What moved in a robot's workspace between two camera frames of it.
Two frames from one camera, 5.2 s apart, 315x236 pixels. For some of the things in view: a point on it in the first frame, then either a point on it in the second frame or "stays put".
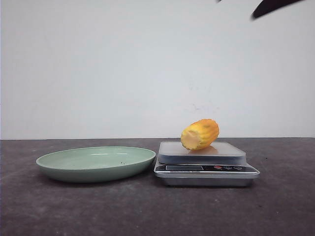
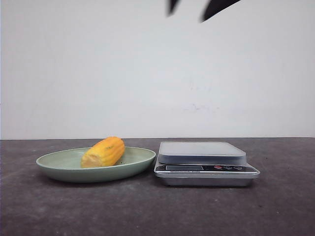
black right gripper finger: (265, 6) to (214, 6)
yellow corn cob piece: (200, 134) to (106, 152)
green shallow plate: (92, 164) stays put
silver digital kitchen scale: (223, 163) stays put
